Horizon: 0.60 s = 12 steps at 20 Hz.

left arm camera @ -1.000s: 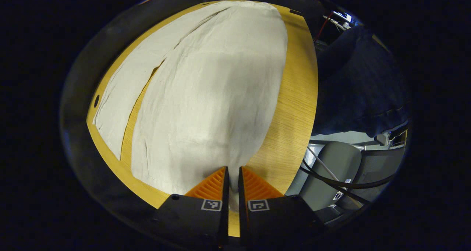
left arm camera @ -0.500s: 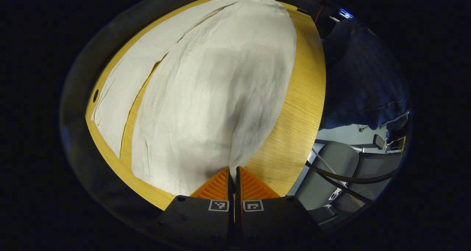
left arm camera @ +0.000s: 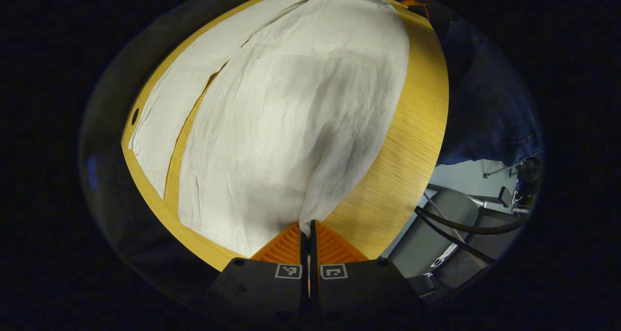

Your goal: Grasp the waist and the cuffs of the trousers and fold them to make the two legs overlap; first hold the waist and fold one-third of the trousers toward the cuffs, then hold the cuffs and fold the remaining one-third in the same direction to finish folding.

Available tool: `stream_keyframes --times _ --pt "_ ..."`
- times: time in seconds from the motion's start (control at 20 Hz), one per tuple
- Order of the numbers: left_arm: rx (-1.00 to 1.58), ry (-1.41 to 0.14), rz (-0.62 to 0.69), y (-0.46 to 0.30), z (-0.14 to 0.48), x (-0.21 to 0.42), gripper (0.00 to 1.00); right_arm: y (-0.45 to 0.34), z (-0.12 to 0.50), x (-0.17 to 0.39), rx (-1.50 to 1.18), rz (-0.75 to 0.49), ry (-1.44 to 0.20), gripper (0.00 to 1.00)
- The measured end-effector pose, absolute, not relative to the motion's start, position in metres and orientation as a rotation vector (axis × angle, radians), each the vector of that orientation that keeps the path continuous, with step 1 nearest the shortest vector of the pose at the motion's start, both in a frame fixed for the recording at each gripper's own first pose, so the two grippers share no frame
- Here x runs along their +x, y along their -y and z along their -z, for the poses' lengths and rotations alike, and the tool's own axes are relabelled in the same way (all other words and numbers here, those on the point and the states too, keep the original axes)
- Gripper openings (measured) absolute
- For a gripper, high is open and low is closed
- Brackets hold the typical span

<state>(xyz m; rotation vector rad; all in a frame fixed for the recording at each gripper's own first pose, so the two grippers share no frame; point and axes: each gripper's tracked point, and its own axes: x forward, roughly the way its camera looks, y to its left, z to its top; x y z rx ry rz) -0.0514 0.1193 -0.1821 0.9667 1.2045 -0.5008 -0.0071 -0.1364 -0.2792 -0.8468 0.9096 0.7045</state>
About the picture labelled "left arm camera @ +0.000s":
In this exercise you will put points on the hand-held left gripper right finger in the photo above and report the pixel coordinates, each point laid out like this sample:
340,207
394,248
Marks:
359,292

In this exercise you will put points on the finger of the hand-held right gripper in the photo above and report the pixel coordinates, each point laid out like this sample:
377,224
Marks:
412,2

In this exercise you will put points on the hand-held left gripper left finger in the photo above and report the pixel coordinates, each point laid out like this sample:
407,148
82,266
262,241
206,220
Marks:
262,292

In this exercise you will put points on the white jeans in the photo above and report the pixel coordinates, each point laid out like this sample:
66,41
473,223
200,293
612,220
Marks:
291,127

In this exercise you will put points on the grey chair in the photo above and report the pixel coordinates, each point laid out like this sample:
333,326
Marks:
436,234

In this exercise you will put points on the person's dark blue clothing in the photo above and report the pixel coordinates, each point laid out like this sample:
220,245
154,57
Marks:
485,98

